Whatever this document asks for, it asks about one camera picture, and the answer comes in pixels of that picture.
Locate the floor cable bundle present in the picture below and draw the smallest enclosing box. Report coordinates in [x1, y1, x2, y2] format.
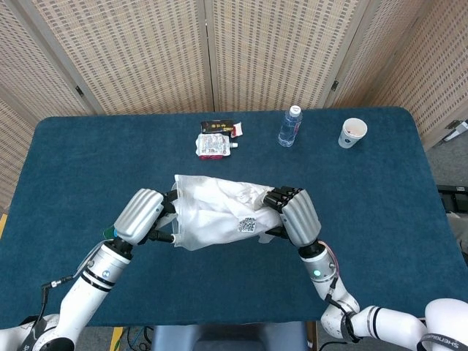
[122, 325, 155, 351]

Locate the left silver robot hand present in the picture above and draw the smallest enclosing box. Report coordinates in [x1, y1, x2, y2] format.
[113, 188, 180, 246]

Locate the flower print paper cup stack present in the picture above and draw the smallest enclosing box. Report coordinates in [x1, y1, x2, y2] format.
[337, 118, 368, 149]

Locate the grey blue chair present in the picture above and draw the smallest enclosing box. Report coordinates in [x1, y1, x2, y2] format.
[151, 322, 309, 351]

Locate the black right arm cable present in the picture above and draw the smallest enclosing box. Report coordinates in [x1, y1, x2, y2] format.
[323, 276, 363, 344]

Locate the white translucent plastic zip bag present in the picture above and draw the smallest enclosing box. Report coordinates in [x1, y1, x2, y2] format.
[171, 174, 290, 252]

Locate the white and red drink pouch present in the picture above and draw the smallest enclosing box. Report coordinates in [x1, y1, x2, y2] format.
[195, 132, 241, 162]

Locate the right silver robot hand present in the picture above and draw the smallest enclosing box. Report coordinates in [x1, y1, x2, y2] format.
[262, 186, 322, 246]

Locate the clear plastic water bottle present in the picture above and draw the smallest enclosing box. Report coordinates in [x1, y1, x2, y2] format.
[277, 105, 303, 148]

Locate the woven folding screen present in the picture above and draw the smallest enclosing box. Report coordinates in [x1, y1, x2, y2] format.
[0, 0, 468, 215]

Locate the black floor device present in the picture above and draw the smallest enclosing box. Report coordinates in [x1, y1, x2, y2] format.
[437, 184, 468, 214]

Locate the white cloth garment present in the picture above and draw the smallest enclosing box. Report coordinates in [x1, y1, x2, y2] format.
[176, 176, 279, 246]

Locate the grey metal bracket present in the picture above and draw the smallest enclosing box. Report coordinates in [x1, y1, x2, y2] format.
[444, 120, 468, 143]

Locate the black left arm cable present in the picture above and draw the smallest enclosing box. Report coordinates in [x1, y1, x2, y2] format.
[39, 275, 75, 330]

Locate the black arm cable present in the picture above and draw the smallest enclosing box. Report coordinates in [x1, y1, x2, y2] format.
[39, 275, 75, 330]
[323, 276, 363, 344]

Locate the black rectangular box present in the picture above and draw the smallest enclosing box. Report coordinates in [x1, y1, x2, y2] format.
[200, 119, 237, 135]

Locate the blue table cover cloth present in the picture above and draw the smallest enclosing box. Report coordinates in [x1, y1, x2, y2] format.
[0, 106, 468, 329]

